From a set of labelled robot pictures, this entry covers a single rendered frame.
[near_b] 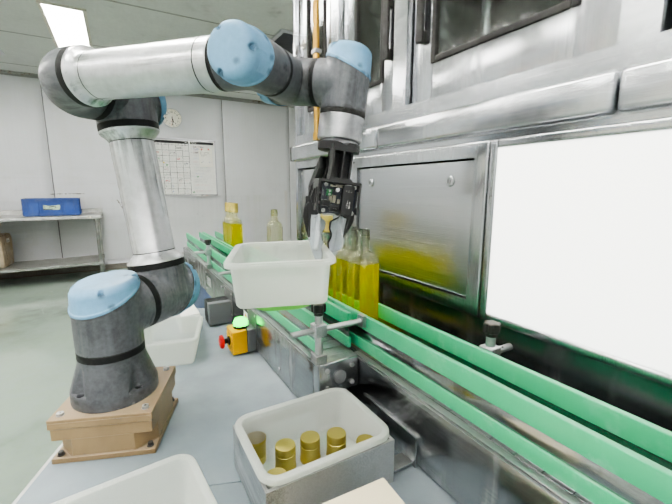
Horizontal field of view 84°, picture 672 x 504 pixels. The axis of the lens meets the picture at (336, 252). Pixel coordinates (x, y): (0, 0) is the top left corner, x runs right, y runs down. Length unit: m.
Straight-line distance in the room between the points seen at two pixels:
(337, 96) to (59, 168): 6.15
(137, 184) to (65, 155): 5.78
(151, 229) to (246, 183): 6.05
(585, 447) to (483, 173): 0.46
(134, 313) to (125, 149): 0.33
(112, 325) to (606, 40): 0.92
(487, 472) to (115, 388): 0.63
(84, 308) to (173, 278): 0.18
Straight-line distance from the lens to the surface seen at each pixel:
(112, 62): 0.72
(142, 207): 0.87
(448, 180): 0.82
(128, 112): 0.88
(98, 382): 0.83
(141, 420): 0.82
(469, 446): 0.64
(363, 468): 0.68
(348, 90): 0.63
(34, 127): 6.71
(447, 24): 0.97
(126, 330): 0.80
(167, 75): 0.65
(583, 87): 0.69
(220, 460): 0.79
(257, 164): 6.97
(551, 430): 0.56
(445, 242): 0.83
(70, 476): 0.87
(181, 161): 6.67
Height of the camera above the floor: 1.23
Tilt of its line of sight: 10 degrees down
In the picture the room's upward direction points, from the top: straight up
